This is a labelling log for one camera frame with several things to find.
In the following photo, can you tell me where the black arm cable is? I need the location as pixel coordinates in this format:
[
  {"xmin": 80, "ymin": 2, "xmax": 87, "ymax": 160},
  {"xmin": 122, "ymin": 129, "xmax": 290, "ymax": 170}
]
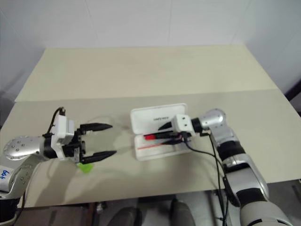
[
  {"xmin": 43, "ymin": 107, "xmax": 67, "ymax": 140},
  {"xmin": 181, "ymin": 131, "xmax": 230, "ymax": 226}
]

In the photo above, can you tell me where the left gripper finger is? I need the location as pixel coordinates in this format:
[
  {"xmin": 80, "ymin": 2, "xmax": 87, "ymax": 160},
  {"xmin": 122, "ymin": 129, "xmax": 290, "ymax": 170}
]
[
  {"xmin": 79, "ymin": 122, "xmax": 113, "ymax": 136},
  {"xmin": 81, "ymin": 150, "xmax": 118, "ymax": 165}
]

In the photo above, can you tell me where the white open pencil case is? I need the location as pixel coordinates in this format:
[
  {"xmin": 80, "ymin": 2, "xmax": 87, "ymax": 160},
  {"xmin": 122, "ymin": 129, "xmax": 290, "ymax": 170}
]
[{"xmin": 129, "ymin": 102, "xmax": 192, "ymax": 162}]

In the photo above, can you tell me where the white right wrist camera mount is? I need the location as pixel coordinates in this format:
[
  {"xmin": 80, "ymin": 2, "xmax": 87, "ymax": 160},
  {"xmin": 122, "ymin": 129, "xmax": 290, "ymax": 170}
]
[{"xmin": 170, "ymin": 113, "xmax": 196, "ymax": 137}]

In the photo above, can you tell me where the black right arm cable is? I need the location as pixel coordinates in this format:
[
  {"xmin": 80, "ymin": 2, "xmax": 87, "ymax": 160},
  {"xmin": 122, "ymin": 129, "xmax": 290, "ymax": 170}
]
[{"xmin": 181, "ymin": 131, "xmax": 230, "ymax": 226}]

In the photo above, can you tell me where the green marker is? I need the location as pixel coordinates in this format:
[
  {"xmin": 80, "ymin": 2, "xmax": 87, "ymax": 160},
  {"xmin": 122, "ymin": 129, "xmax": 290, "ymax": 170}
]
[{"xmin": 78, "ymin": 162, "xmax": 95, "ymax": 175}]

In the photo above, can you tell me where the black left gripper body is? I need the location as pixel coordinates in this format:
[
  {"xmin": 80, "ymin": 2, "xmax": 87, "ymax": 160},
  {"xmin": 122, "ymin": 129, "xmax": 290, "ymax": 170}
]
[{"xmin": 62, "ymin": 124, "xmax": 87, "ymax": 165}]

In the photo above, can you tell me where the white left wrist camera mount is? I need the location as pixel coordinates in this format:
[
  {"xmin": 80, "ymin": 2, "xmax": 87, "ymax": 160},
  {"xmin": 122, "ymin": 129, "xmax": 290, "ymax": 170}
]
[{"xmin": 50, "ymin": 114, "xmax": 76, "ymax": 161}]

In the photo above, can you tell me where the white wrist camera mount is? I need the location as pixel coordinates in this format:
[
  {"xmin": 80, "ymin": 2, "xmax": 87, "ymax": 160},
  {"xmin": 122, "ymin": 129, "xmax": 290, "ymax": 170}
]
[
  {"xmin": 50, "ymin": 114, "xmax": 76, "ymax": 161},
  {"xmin": 170, "ymin": 113, "xmax": 196, "ymax": 137}
]

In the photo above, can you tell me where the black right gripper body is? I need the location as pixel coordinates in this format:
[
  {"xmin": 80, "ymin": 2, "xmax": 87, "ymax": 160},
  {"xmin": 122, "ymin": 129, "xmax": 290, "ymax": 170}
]
[{"xmin": 174, "ymin": 131, "xmax": 190, "ymax": 144}]

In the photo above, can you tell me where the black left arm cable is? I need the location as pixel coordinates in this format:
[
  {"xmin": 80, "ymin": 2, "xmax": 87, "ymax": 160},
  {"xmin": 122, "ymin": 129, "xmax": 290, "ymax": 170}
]
[{"xmin": 43, "ymin": 107, "xmax": 67, "ymax": 140}]

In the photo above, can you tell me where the red marker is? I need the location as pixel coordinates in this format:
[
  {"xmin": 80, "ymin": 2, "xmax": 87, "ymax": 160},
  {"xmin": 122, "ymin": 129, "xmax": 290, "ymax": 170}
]
[{"xmin": 143, "ymin": 133, "xmax": 165, "ymax": 142}]

